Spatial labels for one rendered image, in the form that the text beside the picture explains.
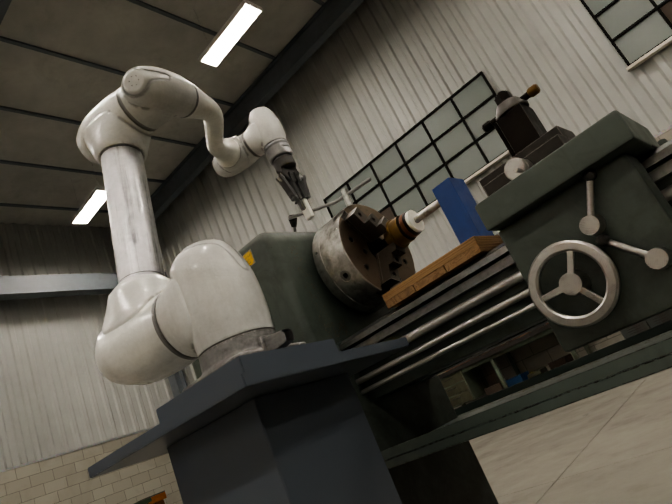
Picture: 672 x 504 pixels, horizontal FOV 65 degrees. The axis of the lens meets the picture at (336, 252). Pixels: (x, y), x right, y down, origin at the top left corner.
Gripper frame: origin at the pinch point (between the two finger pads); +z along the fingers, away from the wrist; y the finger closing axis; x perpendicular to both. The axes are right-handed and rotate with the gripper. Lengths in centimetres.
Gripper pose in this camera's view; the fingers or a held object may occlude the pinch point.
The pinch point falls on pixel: (306, 209)
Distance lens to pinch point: 178.1
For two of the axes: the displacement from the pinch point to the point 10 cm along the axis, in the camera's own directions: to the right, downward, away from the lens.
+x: -6.3, 5.0, 6.0
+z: 4.3, 8.6, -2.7
